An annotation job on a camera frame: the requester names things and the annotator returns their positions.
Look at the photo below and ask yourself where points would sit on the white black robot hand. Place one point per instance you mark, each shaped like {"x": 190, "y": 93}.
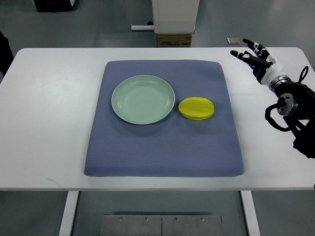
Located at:
{"x": 265, "y": 66}

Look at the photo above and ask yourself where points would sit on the yellow starfruit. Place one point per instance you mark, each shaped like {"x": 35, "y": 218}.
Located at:
{"x": 196, "y": 108}

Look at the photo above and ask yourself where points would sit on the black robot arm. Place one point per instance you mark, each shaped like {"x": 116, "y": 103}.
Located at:
{"x": 296, "y": 103}

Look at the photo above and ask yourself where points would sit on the small grey floor plate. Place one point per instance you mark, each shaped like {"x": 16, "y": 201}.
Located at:
{"x": 233, "y": 40}

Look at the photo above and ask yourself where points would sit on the light green plate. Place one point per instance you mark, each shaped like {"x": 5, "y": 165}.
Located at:
{"x": 143, "y": 99}

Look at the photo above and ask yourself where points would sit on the brown cardboard box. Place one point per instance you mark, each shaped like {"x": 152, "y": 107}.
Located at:
{"x": 174, "y": 40}

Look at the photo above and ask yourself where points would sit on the white cabinet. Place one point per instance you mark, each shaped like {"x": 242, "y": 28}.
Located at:
{"x": 174, "y": 16}

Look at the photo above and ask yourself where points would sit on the white right table leg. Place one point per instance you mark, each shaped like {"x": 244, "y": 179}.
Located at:
{"x": 250, "y": 213}

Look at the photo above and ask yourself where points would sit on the white table leg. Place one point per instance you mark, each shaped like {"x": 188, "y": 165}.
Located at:
{"x": 69, "y": 213}
{"x": 250, "y": 213}

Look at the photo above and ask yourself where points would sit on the black wheeled base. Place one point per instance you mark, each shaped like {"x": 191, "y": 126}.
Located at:
{"x": 54, "y": 5}

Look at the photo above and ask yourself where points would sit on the white left table leg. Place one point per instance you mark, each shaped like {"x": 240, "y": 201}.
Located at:
{"x": 69, "y": 213}

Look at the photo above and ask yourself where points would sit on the dark object at left edge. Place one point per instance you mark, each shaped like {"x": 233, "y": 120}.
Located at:
{"x": 6, "y": 56}

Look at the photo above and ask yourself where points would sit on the white metal rail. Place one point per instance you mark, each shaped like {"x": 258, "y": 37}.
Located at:
{"x": 142, "y": 27}

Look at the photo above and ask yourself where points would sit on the metal base plate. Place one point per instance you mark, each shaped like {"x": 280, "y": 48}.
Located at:
{"x": 161, "y": 225}

